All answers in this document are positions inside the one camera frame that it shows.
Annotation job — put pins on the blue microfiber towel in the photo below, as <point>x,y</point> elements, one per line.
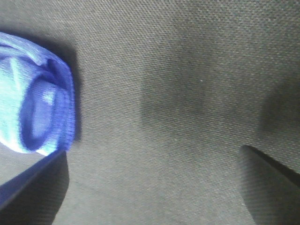
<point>37,98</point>

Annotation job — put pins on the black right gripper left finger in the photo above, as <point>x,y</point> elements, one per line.
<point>35,196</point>

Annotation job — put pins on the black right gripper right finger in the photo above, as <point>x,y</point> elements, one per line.
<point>269,189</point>

